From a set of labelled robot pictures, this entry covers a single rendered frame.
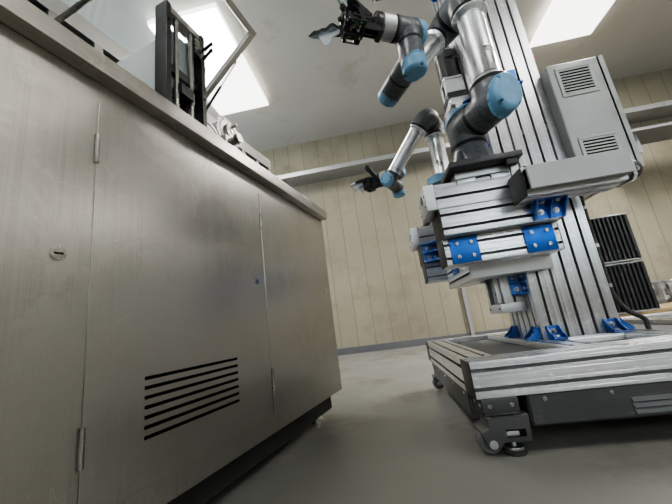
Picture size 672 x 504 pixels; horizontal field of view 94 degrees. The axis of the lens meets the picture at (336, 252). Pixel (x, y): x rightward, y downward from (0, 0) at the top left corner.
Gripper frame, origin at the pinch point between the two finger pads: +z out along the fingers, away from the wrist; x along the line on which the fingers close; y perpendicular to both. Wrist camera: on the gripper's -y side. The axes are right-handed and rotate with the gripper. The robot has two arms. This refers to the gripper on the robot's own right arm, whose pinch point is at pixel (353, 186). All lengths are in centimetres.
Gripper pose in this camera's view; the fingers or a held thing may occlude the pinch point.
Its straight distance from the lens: 211.1
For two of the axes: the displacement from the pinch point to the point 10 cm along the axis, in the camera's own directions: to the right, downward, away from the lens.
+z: -8.2, 2.3, 5.2
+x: 5.4, -0.1, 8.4
